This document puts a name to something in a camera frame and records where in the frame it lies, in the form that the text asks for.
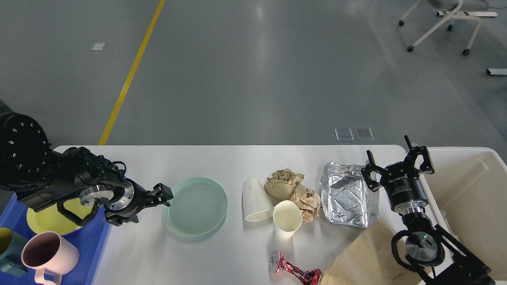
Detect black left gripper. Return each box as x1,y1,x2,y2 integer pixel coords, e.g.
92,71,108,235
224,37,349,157
104,179,174,226

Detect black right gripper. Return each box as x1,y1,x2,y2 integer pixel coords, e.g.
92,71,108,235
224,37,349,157
360,135,435,212

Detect pink mug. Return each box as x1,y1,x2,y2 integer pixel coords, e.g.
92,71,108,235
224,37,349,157
21,231,80,285

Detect dark teal mug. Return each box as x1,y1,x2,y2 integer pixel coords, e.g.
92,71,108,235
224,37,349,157
0,227,28,277

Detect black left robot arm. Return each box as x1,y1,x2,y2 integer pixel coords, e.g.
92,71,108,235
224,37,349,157
0,112,174,226

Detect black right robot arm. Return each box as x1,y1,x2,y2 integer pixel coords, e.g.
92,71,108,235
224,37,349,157
361,135,496,285

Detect right floor outlet cover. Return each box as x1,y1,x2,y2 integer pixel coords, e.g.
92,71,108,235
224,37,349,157
355,127,375,141

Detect floor outlet cover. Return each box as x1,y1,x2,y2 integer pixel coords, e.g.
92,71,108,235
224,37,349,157
334,127,355,141
355,127,375,141

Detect aluminium foil tray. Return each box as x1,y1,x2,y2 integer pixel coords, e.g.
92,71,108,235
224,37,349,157
320,161,380,228

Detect light green plate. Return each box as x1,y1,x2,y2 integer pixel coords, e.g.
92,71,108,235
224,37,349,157
162,177,228,238

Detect left floor outlet cover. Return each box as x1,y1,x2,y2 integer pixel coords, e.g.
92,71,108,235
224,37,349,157
334,127,355,141

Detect beige plastic bin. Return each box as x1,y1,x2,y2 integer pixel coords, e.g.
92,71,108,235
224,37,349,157
424,147,507,285

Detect yellow plate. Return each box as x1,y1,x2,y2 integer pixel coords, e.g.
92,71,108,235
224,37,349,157
27,198,92,235

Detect brown paper bag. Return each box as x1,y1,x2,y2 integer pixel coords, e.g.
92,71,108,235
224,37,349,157
320,218,421,285

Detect crumpled brown paper ball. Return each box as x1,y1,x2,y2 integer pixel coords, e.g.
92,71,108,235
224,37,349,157
264,169,305,201

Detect tipped white paper cup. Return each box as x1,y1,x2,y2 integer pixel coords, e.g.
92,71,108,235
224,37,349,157
242,179,274,222

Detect upright white paper cup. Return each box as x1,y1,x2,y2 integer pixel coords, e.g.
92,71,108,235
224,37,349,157
272,200,303,241

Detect white table foot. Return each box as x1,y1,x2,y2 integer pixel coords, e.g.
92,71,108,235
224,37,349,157
486,68,507,76

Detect crushed red can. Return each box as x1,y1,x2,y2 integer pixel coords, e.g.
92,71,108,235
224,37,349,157
269,251,323,285

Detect white office chair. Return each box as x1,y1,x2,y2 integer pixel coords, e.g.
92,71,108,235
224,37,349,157
407,0,490,56

